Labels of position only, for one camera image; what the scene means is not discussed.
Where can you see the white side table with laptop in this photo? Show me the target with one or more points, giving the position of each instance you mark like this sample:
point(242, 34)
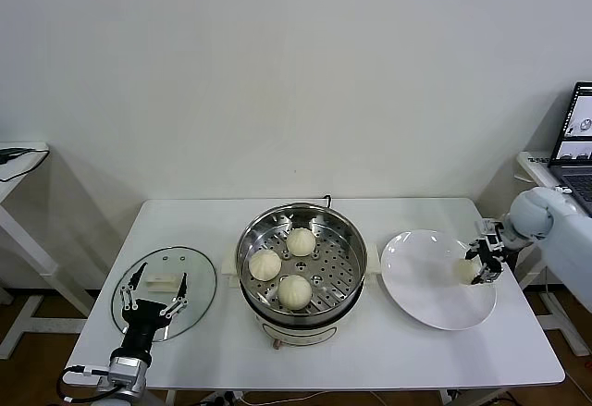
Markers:
point(534, 165)

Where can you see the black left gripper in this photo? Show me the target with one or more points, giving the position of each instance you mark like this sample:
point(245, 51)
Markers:
point(147, 316)

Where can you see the white side table with adapter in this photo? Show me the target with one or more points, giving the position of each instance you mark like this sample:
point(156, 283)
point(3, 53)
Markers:
point(28, 165)

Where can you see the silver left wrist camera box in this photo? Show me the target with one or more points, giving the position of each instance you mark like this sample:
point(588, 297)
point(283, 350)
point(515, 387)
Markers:
point(127, 363)

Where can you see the perforated stainless steamer basket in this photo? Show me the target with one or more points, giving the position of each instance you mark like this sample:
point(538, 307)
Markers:
point(342, 244)

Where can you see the round glass pot lid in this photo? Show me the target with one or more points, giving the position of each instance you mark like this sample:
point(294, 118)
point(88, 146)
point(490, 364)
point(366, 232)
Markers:
point(194, 286)

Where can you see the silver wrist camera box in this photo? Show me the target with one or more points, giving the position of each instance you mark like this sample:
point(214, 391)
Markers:
point(489, 235)
point(127, 363)

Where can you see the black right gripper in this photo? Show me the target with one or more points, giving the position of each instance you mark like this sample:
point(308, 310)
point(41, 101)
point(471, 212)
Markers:
point(489, 258)

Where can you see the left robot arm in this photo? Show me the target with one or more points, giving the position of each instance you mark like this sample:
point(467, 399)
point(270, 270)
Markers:
point(134, 380)

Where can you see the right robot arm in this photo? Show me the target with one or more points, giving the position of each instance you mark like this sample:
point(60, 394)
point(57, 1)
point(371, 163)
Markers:
point(569, 239)

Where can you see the white steamed baozi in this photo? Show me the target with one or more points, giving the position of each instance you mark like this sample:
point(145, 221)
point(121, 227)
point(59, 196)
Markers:
point(294, 291)
point(265, 266)
point(464, 271)
point(301, 243)

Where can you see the white round plate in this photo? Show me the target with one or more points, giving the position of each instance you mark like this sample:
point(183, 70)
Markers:
point(416, 295)

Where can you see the dark grey open laptop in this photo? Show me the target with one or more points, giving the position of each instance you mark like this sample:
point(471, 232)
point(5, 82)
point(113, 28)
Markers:
point(578, 165)

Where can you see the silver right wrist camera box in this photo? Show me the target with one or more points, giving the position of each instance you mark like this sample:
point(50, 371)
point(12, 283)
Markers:
point(489, 235)

